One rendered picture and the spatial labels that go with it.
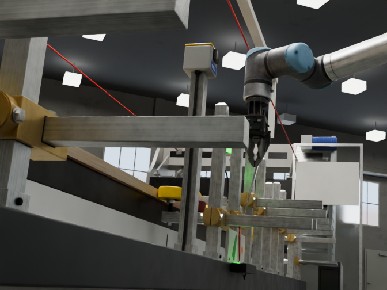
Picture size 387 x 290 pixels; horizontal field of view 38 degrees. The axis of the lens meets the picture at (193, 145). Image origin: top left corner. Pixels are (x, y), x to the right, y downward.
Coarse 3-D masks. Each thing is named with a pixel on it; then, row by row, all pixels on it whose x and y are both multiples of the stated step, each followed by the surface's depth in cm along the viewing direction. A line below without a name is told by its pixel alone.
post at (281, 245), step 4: (280, 192) 305; (284, 192) 304; (280, 196) 304; (284, 196) 304; (280, 236) 299; (284, 236) 302; (280, 240) 298; (280, 244) 298; (280, 248) 297; (280, 252) 297; (280, 256) 296; (280, 260) 296; (280, 264) 295; (280, 268) 295
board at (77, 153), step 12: (72, 156) 117; (84, 156) 123; (96, 168) 128; (108, 168) 135; (120, 180) 142; (132, 180) 149; (144, 192) 158; (156, 192) 167; (168, 204) 180; (252, 240) 324
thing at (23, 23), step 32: (0, 0) 41; (32, 0) 40; (64, 0) 40; (96, 0) 39; (128, 0) 38; (160, 0) 38; (0, 32) 43; (32, 32) 42; (64, 32) 42; (96, 32) 41; (128, 32) 41
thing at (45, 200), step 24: (48, 168) 111; (72, 168) 120; (48, 192) 111; (72, 192) 120; (96, 192) 131; (120, 192) 145; (48, 216) 111; (72, 216) 120; (96, 216) 131; (120, 216) 145; (144, 216) 161; (144, 240) 161; (168, 240) 182
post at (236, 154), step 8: (232, 152) 187; (240, 152) 186; (232, 160) 186; (240, 160) 185; (232, 168) 185; (240, 168) 185; (232, 176) 184; (240, 176) 185; (232, 184) 184; (240, 184) 185; (232, 192) 183; (240, 192) 185; (232, 200) 182; (240, 200) 185; (232, 208) 182
